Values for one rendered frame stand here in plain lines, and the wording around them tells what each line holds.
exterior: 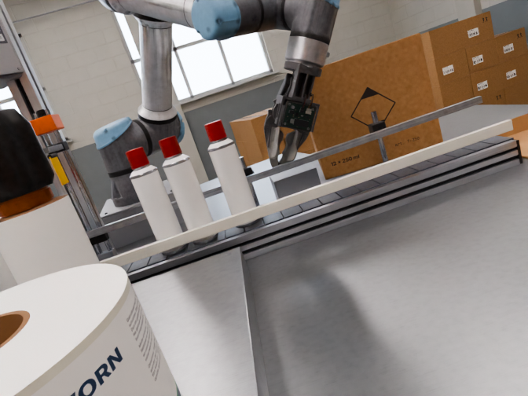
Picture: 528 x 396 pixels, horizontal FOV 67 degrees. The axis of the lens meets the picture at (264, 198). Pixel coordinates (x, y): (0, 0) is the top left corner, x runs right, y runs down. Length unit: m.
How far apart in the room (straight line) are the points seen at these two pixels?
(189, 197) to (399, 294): 0.40
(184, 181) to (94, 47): 5.72
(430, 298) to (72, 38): 6.21
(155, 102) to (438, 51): 3.35
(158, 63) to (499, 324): 0.99
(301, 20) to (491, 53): 3.94
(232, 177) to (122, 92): 5.60
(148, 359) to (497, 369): 0.29
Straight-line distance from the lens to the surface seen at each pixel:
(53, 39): 6.50
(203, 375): 0.41
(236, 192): 0.75
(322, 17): 0.77
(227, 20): 0.72
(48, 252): 0.50
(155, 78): 1.19
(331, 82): 1.01
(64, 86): 6.40
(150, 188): 0.75
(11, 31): 1.00
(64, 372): 0.21
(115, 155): 1.20
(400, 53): 1.04
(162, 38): 1.15
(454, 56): 4.34
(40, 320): 0.27
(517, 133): 1.10
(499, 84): 4.69
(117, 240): 1.20
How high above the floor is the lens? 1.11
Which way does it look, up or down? 14 degrees down
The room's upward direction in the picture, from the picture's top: 19 degrees counter-clockwise
